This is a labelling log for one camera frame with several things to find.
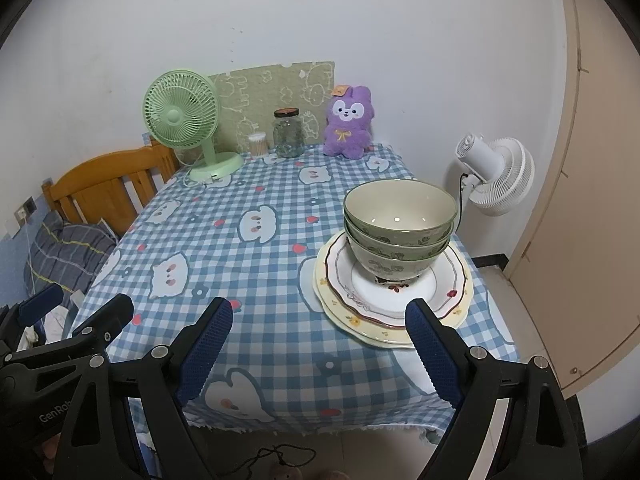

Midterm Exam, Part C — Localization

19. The purple plush toy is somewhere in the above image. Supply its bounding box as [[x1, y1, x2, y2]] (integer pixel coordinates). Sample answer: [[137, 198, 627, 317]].
[[322, 84, 373, 157]]

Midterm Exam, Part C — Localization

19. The white charging cable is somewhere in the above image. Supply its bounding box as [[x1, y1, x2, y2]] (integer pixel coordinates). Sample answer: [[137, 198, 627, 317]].
[[20, 220, 37, 301]]

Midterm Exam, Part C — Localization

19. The round yellow floral plate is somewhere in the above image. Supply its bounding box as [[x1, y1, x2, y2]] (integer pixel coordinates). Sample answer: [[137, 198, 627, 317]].
[[315, 260, 472, 339]]

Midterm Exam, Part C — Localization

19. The black floor cable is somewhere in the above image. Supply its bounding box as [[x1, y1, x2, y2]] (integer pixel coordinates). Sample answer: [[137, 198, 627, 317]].
[[240, 442, 316, 480]]

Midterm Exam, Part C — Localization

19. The white clip fan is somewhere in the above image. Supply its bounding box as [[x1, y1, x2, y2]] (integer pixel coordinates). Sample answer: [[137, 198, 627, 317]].
[[455, 132, 535, 217]]

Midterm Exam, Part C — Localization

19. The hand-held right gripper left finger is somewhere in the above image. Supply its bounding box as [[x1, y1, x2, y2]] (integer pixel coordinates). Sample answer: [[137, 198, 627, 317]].
[[57, 297, 234, 480]]

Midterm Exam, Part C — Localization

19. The blue checked tablecloth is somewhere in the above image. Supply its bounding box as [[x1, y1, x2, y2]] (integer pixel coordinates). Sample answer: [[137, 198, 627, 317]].
[[70, 142, 518, 436]]

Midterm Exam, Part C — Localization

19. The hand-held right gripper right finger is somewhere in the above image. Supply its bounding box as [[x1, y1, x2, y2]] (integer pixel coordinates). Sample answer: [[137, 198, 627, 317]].
[[404, 298, 586, 480]]

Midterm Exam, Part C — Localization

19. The grey plaid pillow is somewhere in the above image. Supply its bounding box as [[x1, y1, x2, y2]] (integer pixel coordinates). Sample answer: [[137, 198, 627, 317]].
[[25, 212, 118, 293]]

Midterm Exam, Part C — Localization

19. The green floral ceramic bowl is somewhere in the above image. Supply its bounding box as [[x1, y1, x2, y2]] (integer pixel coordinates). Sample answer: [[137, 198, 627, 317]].
[[345, 220, 453, 262], [343, 180, 457, 243], [348, 237, 451, 282]]

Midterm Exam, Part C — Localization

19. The wooden bed headboard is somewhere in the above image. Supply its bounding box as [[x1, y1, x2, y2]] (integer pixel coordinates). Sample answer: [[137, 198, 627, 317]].
[[41, 140, 181, 238]]

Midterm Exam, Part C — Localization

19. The white garment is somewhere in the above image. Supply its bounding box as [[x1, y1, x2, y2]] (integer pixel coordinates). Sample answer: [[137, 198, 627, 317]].
[[27, 300, 81, 346]]

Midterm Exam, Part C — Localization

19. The green desk fan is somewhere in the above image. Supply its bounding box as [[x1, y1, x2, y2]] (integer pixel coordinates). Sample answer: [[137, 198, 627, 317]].
[[141, 69, 245, 182]]

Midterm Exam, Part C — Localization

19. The green patterned mat board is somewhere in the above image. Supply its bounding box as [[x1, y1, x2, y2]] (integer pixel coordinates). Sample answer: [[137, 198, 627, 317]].
[[207, 61, 336, 153]]

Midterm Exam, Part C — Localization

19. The scalloped yellow floral plate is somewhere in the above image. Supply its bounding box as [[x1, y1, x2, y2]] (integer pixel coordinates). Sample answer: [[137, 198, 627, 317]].
[[312, 255, 474, 349]]

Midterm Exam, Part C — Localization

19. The black fan cable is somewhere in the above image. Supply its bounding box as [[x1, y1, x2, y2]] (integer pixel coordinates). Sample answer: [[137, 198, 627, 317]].
[[456, 172, 482, 234]]

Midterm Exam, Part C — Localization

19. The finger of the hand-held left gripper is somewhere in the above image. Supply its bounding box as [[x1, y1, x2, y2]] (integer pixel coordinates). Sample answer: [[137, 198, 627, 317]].
[[0, 284, 65, 343], [69, 293, 135, 362]]

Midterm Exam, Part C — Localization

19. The wall socket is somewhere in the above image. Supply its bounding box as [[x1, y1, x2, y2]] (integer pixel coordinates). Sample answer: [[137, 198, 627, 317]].
[[14, 197, 38, 223]]

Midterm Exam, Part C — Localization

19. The glass jar with black lid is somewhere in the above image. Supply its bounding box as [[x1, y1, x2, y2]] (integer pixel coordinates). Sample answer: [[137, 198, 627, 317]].
[[272, 108, 306, 159]]

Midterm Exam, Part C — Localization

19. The small white red-patterned plate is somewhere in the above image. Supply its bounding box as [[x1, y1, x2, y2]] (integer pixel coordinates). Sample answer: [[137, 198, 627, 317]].
[[320, 232, 474, 328]]

